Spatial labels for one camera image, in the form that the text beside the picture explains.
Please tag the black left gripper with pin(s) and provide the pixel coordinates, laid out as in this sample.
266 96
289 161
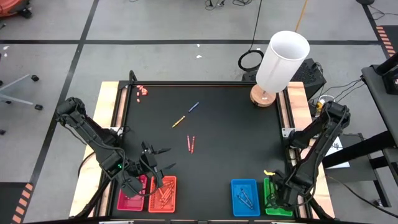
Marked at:
149 166

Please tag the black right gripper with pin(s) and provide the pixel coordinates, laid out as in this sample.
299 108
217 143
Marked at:
286 193

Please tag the yellow crayon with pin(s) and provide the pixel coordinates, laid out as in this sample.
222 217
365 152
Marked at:
178 121
268 172

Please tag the red-orange crayon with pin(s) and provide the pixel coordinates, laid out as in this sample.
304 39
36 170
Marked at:
169 185

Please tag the orange crayon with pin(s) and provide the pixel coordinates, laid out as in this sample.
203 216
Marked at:
166 191
166 202
168 196

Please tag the blue crayon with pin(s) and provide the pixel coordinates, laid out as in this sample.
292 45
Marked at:
246 195
193 107
242 200

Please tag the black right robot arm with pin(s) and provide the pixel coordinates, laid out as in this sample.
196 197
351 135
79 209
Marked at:
314 149

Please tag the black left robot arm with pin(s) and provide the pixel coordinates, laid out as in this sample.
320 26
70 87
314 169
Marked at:
90 133

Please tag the red crayon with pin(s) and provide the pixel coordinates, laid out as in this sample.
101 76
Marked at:
193 145
188 143

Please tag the green plastic basket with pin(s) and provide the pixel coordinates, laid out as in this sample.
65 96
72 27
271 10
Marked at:
280 212

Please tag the orange plastic basket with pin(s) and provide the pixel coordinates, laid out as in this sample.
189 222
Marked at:
152 202

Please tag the blue plastic basket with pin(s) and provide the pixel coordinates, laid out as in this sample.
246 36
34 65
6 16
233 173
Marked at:
236 211

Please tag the pink plastic basket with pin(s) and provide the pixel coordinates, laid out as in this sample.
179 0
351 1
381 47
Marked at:
133 203

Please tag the white paper sheet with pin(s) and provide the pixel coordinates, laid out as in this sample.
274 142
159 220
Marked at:
339 155

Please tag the peach crayon piece cluster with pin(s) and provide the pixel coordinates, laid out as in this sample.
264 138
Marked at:
143 89

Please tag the wooden side board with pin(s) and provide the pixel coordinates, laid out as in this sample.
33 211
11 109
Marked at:
105 102
298 102

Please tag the round wooden lamp base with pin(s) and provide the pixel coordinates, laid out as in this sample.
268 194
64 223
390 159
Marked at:
258 99

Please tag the black desk support beam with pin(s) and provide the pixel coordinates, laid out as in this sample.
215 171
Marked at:
357 149

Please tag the black floor box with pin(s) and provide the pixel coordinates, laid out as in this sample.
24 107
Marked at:
308 77

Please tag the orange shop vacuum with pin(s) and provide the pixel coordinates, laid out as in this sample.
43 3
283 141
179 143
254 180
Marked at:
12 6

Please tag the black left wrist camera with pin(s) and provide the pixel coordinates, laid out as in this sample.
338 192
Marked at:
146 148

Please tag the grey desk frame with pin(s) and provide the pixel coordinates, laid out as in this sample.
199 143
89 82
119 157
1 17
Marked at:
379 102

